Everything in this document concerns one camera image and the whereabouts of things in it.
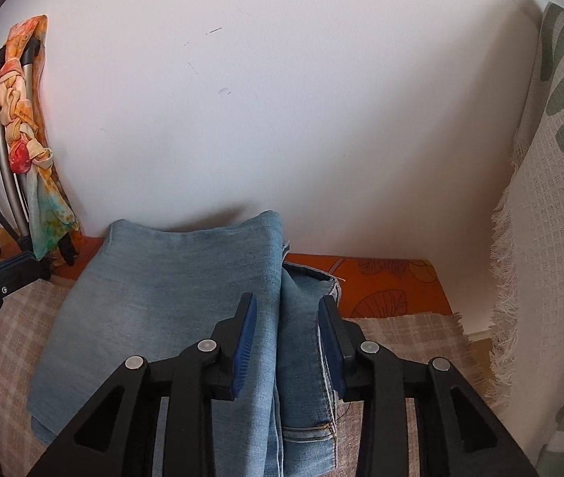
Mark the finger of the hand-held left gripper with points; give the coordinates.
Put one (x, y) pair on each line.
(16, 271)

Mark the folded silver stand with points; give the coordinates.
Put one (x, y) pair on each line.
(1, 139)

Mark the orange patterned scarf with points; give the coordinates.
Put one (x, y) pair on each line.
(18, 124)

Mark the beige checked blanket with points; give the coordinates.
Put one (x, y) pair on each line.
(411, 343)

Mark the orange leaf print bedsheet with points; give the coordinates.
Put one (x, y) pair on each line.
(386, 283)

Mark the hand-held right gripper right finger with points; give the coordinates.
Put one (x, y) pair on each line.
(329, 348)

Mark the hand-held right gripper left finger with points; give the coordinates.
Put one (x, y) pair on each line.
(242, 353)

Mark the light blue denim pants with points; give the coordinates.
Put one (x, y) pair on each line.
(172, 283)

